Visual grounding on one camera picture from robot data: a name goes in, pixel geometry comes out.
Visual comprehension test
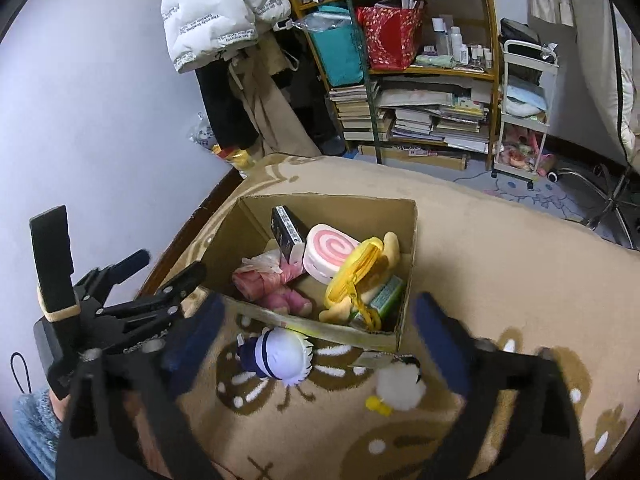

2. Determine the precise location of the black tissue pack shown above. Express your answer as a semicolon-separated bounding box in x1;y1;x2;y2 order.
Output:
271;205;308;266

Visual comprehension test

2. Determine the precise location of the stack of old books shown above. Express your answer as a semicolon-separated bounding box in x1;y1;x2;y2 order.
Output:
328;82;396;142

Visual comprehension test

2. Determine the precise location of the pale cartoon floor rug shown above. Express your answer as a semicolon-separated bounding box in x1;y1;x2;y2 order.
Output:
452;165;621;231

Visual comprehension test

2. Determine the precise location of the black hanging garment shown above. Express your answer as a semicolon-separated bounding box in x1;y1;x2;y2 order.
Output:
195;57;261;148

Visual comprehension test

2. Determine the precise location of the beige patterned blanket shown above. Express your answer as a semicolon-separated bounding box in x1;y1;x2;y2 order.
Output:
137;152;640;480

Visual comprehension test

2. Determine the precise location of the white trolley cart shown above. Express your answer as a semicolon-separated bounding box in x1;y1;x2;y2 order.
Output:
492;39;560;177

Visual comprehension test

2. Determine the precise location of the flat cardboard box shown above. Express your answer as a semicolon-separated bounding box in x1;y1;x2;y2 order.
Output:
357;144;468;171

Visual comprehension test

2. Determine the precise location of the pile of pink items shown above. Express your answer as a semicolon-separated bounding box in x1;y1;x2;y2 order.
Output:
497;125;546;171

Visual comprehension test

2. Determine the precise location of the white puffer jacket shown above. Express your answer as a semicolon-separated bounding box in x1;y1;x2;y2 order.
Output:
160;0;292;75

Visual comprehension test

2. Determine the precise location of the white purple plush doll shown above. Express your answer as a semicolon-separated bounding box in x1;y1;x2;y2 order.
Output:
235;327;316;388

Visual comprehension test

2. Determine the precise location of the pile of books and papers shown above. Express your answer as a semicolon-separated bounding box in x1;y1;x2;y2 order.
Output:
377;77;493;153

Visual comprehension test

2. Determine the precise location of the pink swirl roll plush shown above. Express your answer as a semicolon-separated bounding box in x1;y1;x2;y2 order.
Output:
302;223;361;283

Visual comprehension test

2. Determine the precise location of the black wrist strap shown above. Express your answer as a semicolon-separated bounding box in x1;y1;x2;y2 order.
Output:
10;352;31;396

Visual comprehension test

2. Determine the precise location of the green pole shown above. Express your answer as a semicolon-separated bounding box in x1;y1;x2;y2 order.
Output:
340;0;383;165

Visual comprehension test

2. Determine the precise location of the beige coat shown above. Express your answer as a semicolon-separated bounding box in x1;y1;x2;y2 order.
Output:
227;40;323;158

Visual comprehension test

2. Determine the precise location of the black bag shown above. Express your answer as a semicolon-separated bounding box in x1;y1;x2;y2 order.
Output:
500;17;543;86

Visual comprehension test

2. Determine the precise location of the printed cardboard box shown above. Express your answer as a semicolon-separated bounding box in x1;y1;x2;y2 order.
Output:
199;194;418;353

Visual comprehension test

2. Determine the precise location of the crumpled plastic bag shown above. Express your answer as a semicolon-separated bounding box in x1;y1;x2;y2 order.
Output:
189;115;218;151

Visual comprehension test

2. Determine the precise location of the green tissue pack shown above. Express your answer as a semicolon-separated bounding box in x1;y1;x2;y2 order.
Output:
350;276;406;331

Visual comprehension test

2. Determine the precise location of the person's left forearm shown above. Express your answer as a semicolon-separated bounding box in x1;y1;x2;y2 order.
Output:
12;387;66;478

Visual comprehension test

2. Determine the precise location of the teal bag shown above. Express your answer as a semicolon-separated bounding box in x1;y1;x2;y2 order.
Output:
305;6;366;87

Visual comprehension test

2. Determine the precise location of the yellow plush toy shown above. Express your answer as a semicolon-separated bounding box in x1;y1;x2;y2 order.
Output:
320;231;403;323

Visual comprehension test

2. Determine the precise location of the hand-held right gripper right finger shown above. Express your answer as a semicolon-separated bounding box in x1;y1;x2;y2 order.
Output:
412;291;586;480

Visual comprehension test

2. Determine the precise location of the row of white bottles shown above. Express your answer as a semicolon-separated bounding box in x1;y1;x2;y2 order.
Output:
431;17;493;67

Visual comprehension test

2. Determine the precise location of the cream padded chair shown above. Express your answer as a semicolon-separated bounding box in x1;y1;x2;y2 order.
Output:
555;0;640;251

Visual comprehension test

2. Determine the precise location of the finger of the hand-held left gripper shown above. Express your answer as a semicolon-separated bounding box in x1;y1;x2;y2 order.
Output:
102;261;208;333
75;249;151;306

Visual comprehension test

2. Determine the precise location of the pink plush toy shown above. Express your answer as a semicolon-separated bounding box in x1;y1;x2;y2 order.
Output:
232;252;313;317

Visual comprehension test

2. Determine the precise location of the blue white pillow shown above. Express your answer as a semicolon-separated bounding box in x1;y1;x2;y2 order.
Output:
502;82;548;121

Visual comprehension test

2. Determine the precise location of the small white black plush keychain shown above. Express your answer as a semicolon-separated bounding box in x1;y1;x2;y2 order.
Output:
365;355;428;416

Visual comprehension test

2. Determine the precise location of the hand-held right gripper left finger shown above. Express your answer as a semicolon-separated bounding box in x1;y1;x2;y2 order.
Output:
55;290;226;480

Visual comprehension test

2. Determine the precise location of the red gift bag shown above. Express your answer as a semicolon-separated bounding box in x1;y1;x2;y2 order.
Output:
356;4;426;72

